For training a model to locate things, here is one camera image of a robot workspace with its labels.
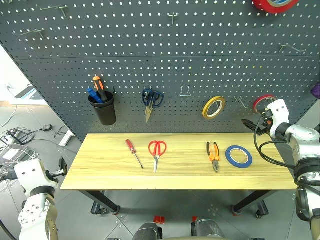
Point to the metal pegboard hook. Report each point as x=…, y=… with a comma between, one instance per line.
x=241, y=102
x=173, y=17
x=292, y=48
x=60, y=8
x=35, y=31

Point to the black power adapter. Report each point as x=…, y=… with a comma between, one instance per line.
x=47, y=128

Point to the purple object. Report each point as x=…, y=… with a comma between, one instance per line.
x=316, y=90

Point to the orange black pliers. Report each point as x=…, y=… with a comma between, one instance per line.
x=213, y=157

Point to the black plastic cup holder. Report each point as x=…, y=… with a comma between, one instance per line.
x=105, y=112

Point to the yellow tape roll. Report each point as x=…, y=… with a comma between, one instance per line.
x=204, y=111

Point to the dark grey pegboard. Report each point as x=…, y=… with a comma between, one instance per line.
x=175, y=62

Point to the red tab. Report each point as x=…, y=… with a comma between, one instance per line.
x=159, y=220
x=194, y=219

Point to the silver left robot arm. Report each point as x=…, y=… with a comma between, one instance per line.
x=37, y=215

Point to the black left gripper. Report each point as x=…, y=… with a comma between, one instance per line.
x=56, y=173

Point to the grey rounded shape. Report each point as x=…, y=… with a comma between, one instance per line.
x=147, y=231
x=207, y=228

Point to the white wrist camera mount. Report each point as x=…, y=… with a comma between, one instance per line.
x=278, y=110
x=30, y=172

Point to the blue tape roll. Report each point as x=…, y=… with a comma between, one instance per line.
x=228, y=159

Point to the white flat device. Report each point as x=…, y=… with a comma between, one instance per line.
x=13, y=152

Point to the thin red tape roll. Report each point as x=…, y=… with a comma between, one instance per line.
x=255, y=104

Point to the wide red tape roll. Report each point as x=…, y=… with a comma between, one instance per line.
x=265, y=7

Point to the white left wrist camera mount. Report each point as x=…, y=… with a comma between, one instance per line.
x=30, y=172

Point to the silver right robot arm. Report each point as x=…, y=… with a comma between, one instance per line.
x=303, y=140

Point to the black table leg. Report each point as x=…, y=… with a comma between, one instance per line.
x=252, y=201
x=103, y=201

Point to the white desk with laptop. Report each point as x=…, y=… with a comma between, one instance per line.
x=27, y=93

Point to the white stand foot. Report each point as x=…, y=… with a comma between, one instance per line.
x=65, y=137

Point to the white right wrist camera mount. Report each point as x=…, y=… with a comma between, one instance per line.
x=278, y=110

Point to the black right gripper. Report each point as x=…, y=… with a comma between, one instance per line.
x=261, y=127

